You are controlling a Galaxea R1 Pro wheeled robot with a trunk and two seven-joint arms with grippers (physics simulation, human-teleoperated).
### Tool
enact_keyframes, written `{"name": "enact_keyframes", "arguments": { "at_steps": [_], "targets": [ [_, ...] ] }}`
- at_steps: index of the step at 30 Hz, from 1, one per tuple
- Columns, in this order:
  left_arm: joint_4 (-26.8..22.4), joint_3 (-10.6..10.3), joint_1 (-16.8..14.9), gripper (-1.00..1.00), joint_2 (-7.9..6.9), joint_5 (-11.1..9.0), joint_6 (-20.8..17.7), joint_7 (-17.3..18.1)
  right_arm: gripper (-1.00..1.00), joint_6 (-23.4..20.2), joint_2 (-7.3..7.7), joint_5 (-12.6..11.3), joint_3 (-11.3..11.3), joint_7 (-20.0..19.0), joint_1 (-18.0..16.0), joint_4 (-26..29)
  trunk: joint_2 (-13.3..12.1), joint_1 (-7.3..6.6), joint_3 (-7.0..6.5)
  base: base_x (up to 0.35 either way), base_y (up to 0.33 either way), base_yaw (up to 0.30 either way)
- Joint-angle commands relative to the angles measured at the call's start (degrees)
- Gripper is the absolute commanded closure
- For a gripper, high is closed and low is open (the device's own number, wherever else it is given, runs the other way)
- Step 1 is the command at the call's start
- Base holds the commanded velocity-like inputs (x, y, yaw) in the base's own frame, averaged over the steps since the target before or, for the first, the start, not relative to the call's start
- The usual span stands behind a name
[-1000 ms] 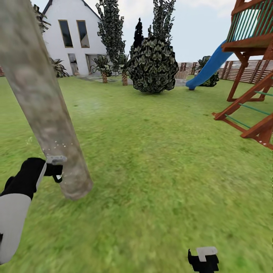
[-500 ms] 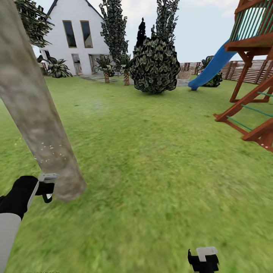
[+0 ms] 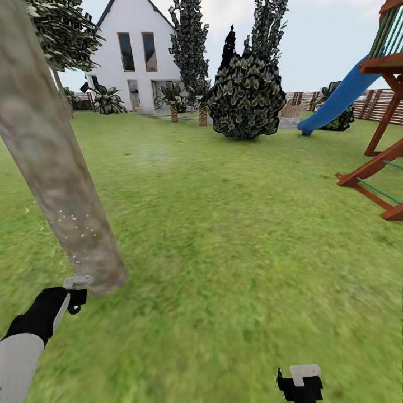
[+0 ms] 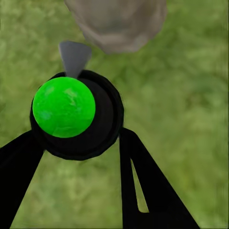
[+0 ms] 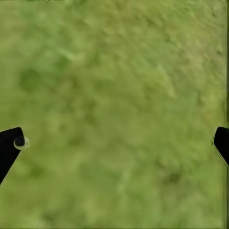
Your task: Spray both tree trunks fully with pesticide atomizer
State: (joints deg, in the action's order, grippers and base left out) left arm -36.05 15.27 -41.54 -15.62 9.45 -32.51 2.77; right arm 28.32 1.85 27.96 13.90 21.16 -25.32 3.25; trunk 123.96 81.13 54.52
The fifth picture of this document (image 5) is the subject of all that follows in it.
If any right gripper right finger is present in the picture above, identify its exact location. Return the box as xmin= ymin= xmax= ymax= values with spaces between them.
xmin=214 ymin=127 xmax=229 ymax=165

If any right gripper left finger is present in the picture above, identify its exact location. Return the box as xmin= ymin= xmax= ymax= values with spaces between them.
xmin=0 ymin=127 xmax=30 ymax=184

